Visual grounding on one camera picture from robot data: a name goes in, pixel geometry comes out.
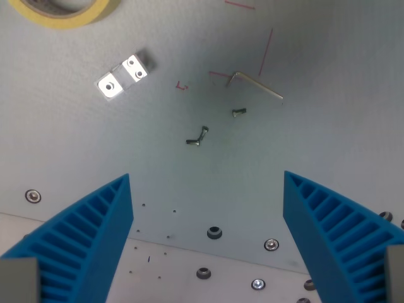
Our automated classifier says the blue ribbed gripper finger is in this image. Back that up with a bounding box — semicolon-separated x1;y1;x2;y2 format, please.
0;172;134;303
282;170;404;303

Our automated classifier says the metal hex allen key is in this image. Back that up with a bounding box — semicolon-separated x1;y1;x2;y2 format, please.
226;71;284;100

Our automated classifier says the yellow masking tape roll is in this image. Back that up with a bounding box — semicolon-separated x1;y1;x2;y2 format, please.
6;0;122;31

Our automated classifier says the silver metal angle bracket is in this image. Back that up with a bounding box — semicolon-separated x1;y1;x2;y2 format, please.
93;54;149;102

